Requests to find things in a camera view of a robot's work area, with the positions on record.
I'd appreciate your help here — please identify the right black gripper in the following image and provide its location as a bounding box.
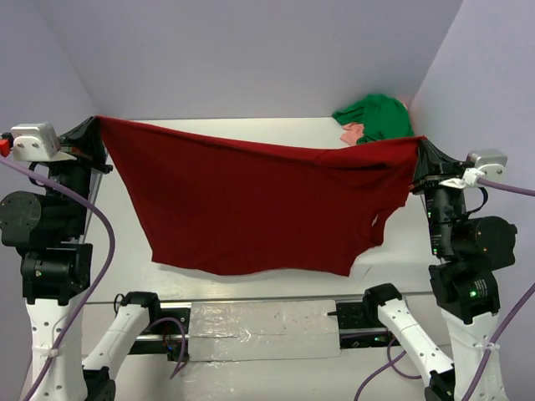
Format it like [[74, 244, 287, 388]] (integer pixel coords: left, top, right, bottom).
[[408, 135, 466, 251]]

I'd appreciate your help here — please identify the red t-shirt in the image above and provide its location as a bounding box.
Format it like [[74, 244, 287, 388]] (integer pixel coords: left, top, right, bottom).
[[99, 117, 420, 276]]

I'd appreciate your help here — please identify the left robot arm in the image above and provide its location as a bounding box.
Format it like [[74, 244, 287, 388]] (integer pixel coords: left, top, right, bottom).
[[1, 117, 164, 400]]

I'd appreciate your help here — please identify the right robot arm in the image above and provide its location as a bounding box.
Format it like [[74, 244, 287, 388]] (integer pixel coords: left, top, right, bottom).
[[363, 140, 517, 400]]

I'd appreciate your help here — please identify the green t-shirt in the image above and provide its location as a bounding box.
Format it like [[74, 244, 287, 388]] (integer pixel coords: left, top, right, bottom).
[[332, 94, 414, 145]]

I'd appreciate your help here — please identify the pink t-shirt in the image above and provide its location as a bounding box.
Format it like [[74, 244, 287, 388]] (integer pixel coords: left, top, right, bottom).
[[340, 123, 364, 146]]

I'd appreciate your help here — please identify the silver taped cover panel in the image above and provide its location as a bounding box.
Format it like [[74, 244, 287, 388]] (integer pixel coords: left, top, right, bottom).
[[188, 300, 341, 362]]

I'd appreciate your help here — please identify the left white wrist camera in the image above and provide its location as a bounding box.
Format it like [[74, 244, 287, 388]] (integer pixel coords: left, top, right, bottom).
[[1, 122, 76, 163]]

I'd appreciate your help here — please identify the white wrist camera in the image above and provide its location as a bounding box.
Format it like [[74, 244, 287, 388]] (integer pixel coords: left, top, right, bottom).
[[1, 122, 76, 163], [440, 149, 508, 190]]

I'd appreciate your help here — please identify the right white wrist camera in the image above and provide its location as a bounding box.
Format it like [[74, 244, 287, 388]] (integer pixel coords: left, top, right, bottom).
[[440, 149, 508, 190]]

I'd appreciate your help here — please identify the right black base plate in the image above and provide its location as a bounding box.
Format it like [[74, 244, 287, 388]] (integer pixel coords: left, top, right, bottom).
[[327, 301, 394, 349]]

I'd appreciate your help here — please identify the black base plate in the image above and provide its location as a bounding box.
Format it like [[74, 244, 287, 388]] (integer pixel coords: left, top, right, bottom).
[[130, 302, 191, 363], [327, 301, 394, 349]]

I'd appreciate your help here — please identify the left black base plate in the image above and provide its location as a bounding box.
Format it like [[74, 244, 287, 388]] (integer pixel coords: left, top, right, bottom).
[[130, 302, 191, 363]]

